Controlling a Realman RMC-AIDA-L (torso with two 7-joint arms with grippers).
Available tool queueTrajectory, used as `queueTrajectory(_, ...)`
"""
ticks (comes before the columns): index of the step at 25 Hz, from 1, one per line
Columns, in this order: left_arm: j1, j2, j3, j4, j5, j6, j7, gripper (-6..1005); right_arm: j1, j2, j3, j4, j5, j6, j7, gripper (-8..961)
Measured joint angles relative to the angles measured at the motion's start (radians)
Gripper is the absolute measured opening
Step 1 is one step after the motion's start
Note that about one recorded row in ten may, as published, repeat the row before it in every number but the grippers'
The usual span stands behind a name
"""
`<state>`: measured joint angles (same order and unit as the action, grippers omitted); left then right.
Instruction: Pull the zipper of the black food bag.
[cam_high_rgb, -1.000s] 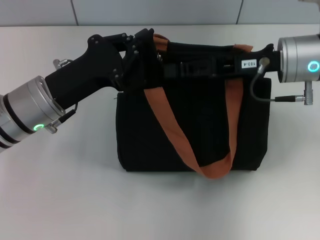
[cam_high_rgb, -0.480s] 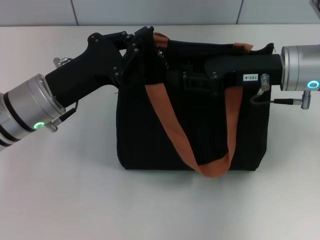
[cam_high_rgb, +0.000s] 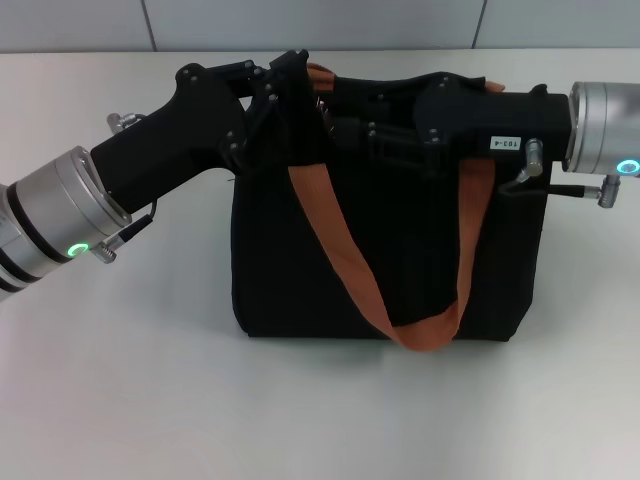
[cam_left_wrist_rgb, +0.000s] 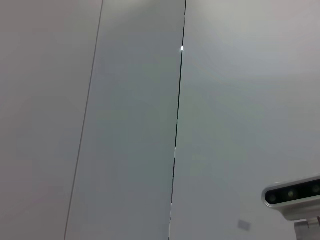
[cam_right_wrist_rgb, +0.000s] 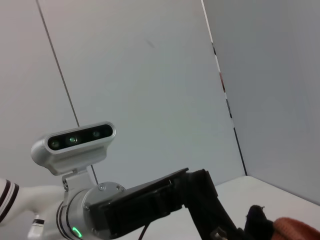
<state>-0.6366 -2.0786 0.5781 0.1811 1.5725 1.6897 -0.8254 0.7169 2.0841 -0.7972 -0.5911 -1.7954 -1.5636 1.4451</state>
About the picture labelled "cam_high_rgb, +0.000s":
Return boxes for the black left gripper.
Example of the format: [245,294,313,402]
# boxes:
[89,59,282,216]

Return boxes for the black food bag orange straps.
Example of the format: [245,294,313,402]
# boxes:
[230,48,551,354]

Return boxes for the silver zipper pull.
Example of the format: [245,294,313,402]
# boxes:
[317,98,335,137]

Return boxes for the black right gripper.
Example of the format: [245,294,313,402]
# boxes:
[332,74,574,179]

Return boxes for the right gripper cable with plugs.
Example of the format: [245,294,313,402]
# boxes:
[499,137,621,209]

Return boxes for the left gripper cable with plugs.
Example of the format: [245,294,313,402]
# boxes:
[97,112,161,262]

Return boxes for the gripper cable with plugs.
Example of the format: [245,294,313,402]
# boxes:
[97,112,161,262]
[499,137,621,209]

